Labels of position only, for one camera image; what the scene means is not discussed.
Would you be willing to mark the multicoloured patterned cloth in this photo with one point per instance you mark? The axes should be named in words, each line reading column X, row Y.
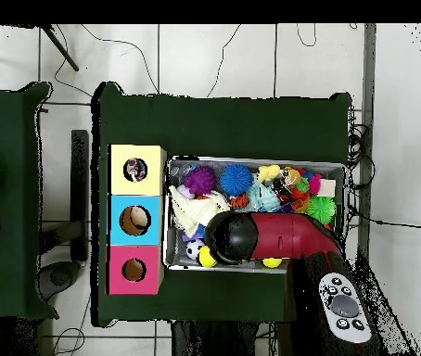
column 135, row 170

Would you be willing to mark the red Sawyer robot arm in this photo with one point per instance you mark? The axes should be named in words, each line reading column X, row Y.
column 288, row 233

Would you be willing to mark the wooden box with three holes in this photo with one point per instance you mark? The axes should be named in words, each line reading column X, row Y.
column 147, row 185

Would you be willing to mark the clear mesh bin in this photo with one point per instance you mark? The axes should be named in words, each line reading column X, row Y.
column 175, row 259

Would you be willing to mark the purple spiky toy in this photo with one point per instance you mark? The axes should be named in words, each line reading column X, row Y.
column 200, row 180

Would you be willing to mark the cream waffle cloth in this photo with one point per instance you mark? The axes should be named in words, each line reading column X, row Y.
column 192, row 211

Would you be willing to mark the blue spiky ball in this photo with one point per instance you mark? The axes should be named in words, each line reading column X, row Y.
column 236, row 180

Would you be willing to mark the small soccer ball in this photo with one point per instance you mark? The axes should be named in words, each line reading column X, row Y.
column 193, row 248

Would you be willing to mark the smooth yellow ball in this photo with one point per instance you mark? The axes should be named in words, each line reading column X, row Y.
column 205, row 257

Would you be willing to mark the dark green tablecloth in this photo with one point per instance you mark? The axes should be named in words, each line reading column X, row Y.
column 232, row 126

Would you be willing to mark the yellow tennis-seam ball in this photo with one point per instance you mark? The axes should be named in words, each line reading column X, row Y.
column 271, row 263

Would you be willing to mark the green spiky ball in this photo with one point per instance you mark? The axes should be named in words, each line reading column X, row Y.
column 320, row 209

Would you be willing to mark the dark grey rounded floor object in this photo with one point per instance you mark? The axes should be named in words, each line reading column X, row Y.
column 60, row 276

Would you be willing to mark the long black tripod leg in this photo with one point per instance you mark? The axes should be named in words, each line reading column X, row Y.
column 60, row 48

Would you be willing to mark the dark green side-table cloth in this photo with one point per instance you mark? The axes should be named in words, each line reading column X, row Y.
column 10, row 122

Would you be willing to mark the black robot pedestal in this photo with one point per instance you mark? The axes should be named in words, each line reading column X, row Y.
column 214, row 341

